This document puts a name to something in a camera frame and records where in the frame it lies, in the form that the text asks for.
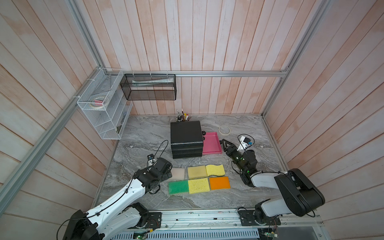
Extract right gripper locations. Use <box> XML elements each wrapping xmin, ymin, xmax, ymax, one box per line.
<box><xmin>223</xmin><ymin>139</ymin><xmax>247</xmax><ymax>175</ymax></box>

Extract pink bottom drawer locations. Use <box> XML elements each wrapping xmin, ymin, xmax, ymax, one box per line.
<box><xmin>203</xmin><ymin>132</ymin><xmax>223</xmax><ymax>155</ymax></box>

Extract orange and yellow sponge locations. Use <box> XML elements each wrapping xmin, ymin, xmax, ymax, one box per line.
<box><xmin>209</xmin><ymin>177</ymin><xmax>231</xmax><ymax>191</ymax></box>

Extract black drawer cabinet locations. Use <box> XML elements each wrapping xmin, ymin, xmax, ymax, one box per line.
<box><xmin>170</xmin><ymin>121</ymin><xmax>204</xmax><ymax>159</ymax></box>

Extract white foam sponge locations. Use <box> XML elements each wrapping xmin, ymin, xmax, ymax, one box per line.
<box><xmin>170</xmin><ymin>168</ymin><xmax>185</xmax><ymax>181</ymax></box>

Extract green and yellow sponge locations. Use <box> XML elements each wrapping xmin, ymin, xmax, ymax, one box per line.
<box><xmin>169</xmin><ymin>180</ymin><xmax>189</xmax><ymax>195</ymax></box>

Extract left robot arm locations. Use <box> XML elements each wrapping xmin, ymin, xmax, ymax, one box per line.
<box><xmin>63</xmin><ymin>158</ymin><xmax>173</xmax><ymax>240</ymax></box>

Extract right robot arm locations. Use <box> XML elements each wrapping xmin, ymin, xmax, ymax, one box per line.
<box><xmin>220</xmin><ymin>137</ymin><xmax>326</xmax><ymax>226</ymax></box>

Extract tape roll on shelf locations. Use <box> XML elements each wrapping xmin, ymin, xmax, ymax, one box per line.
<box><xmin>90</xmin><ymin>96</ymin><xmax>108</xmax><ymax>110</ymax></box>

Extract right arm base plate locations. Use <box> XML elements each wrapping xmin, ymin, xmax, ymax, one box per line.
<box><xmin>237</xmin><ymin>208</ymin><xmax>281</xmax><ymax>227</ymax></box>

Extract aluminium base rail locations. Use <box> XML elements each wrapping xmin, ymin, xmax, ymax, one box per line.
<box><xmin>74</xmin><ymin>206</ymin><xmax>325</xmax><ymax>233</ymax></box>

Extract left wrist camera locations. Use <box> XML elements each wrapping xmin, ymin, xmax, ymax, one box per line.
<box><xmin>147</xmin><ymin>154</ymin><xmax>156</xmax><ymax>167</ymax></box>

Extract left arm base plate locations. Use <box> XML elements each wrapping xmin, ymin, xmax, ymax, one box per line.
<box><xmin>133</xmin><ymin>212</ymin><xmax>162</xmax><ymax>230</ymax></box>

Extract black mesh wall basket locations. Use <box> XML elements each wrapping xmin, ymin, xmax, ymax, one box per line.
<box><xmin>120</xmin><ymin>73</ymin><xmax>177</xmax><ymax>101</ymax></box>

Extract white wire wall shelf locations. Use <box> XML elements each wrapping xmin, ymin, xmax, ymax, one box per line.
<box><xmin>77</xmin><ymin>68</ymin><xmax>133</xmax><ymax>140</ymax></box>

